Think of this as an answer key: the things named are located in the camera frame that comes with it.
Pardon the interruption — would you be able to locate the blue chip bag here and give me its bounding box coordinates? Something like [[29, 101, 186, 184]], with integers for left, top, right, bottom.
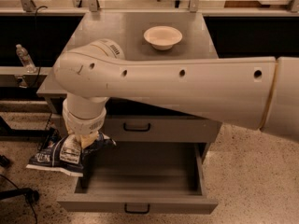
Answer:
[[26, 133, 116, 177]]

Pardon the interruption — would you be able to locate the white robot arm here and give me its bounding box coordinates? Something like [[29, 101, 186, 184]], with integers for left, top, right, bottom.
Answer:
[[53, 40, 299, 146]]

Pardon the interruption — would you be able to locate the open grey lower drawer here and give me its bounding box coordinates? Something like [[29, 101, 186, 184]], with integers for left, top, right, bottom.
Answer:
[[58, 142, 218, 214]]

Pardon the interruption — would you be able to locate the grey drawer cabinet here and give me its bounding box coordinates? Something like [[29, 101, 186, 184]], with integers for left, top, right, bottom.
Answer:
[[36, 10, 224, 161]]

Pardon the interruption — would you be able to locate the black chair base leg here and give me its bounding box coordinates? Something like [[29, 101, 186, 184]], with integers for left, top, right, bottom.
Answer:
[[0, 188, 39, 203]]

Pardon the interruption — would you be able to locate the clear plastic water bottle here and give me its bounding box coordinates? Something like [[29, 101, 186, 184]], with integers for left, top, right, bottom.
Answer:
[[16, 44, 37, 74]]

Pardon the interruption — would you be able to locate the white bowl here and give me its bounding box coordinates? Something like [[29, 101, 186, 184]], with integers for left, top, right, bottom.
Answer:
[[144, 26, 182, 50]]

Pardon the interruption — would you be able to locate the black drawer handle upper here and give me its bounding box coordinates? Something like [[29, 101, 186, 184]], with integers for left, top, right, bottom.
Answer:
[[122, 123, 151, 133]]

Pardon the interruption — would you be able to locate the black drawer handle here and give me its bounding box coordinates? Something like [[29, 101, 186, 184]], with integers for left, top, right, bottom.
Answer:
[[122, 123, 151, 133], [124, 203, 150, 215]]

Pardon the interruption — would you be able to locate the black drawer handle lower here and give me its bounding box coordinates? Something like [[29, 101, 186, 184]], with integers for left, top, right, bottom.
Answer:
[[124, 203, 150, 215]]

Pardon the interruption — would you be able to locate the black cable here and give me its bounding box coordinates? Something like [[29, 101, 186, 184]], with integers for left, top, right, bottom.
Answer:
[[28, 6, 50, 89]]

